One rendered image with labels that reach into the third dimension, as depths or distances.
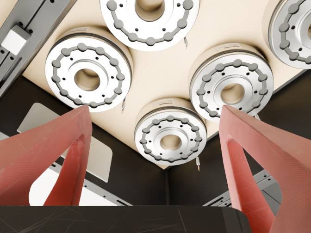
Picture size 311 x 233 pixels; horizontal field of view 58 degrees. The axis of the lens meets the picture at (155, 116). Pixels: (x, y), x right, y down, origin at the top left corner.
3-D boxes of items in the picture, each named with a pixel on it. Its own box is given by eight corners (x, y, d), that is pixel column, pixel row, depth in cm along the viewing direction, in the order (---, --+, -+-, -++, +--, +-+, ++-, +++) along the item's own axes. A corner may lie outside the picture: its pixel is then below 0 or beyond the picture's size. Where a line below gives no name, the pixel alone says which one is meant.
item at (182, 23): (151, 66, 33) (151, 68, 33) (80, 4, 29) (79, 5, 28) (219, 2, 29) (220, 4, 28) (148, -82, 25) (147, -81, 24)
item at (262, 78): (223, 133, 39) (224, 136, 39) (174, 89, 35) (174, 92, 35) (288, 89, 35) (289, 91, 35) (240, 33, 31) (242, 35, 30)
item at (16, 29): (21, 50, 24) (15, 56, 23) (6, 39, 23) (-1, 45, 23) (32, 35, 23) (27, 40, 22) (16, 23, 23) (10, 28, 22)
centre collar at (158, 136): (171, 157, 41) (171, 160, 41) (146, 141, 39) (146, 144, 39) (195, 138, 39) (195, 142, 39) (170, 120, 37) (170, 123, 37)
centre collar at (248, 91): (227, 114, 37) (228, 117, 36) (203, 91, 35) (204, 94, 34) (260, 91, 35) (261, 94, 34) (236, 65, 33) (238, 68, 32)
